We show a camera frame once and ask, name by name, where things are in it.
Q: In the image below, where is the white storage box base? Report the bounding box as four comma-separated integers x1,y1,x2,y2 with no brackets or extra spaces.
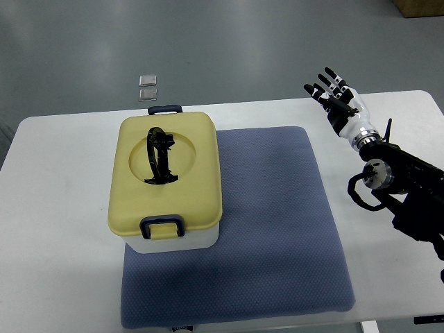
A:
123,223,219,254

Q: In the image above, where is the yellow storage box lid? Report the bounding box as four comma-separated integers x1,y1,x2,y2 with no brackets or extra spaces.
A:
108,112,223,240

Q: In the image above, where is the lower silver floor plate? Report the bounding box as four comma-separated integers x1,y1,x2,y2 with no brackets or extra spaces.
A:
138,87,157,102

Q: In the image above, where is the upper silver floor plate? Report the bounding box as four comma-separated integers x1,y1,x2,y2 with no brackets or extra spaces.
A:
139,74,157,87

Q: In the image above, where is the blue padded mat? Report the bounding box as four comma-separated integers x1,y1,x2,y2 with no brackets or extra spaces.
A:
121,126,355,329

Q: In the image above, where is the black looped cable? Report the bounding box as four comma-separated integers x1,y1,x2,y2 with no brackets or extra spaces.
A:
348,172,388,212

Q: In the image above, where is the brown cardboard box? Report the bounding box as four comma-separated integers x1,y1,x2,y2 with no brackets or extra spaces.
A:
392,0,443,18

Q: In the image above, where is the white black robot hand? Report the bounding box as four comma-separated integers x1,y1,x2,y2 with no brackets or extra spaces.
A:
304,67,382,151

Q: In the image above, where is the black label under table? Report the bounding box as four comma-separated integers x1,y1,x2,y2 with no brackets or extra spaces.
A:
413,314,444,325

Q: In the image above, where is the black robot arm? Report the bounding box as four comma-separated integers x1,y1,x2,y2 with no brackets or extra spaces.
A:
348,119,443,259

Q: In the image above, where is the silver floor plate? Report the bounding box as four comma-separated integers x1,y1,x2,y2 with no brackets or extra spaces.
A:
138,87,157,102
139,74,157,87

